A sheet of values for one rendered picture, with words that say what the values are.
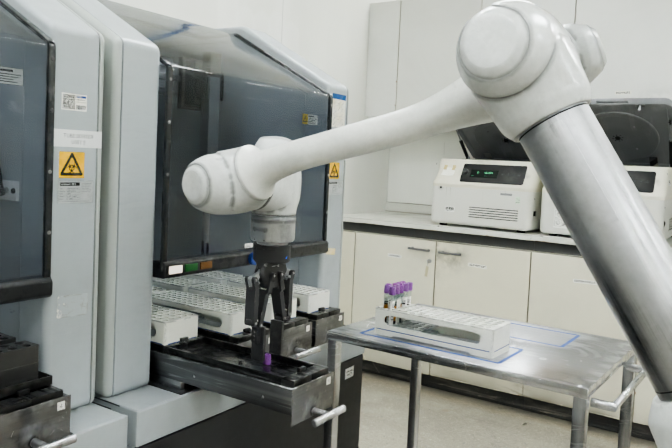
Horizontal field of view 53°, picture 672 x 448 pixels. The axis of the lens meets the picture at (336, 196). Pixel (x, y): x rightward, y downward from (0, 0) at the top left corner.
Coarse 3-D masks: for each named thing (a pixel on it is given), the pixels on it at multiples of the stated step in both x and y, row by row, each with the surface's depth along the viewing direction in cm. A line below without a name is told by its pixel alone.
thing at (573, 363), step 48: (336, 336) 158; (384, 336) 157; (528, 336) 163; (576, 336) 165; (336, 384) 160; (528, 384) 132; (576, 384) 128; (624, 384) 161; (336, 432) 161; (576, 432) 127; (624, 432) 162
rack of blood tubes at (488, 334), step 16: (384, 320) 157; (416, 320) 152; (432, 320) 150; (448, 320) 150; (464, 320) 149; (480, 320) 151; (496, 320) 151; (400, 336) 155; (432, 336) 150; (448, 336) 157; (464, 336) 156; (480, 336) 144; (496, 336) 143; (480, 352) 144; (496, 352) 144
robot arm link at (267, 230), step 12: (252, 216) 134; (264, 216) 132; (276, 216) 132; (288, 216) 133; (252, 228) 134; (264, 228) 132; (276, 228) 132; (288, 228) 133; (264, 240) 132; (276, 240) 132; (288, 240) 133
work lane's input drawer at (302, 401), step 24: (168, 360) 140; (192, 360) 137; (216, 360) 134; (288, 360) 137; (192, 384) 136; (216, 384) 132; (240, 384) 129; (264, 384) 126; (288, 384) 124; (312, 384) 127; (288, 408) 123; (312, 408) 128; (336, 408) 128
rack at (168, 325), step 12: (156, 312) 151; (168, 312) 151; (180, 312) 152; (156, 324) 144; (168, 324) 143; (180, 324) 146; (192, 324) 149; (156, 336) 144; (168, 336) 143; (180, 336) 146; (192, 336) 149
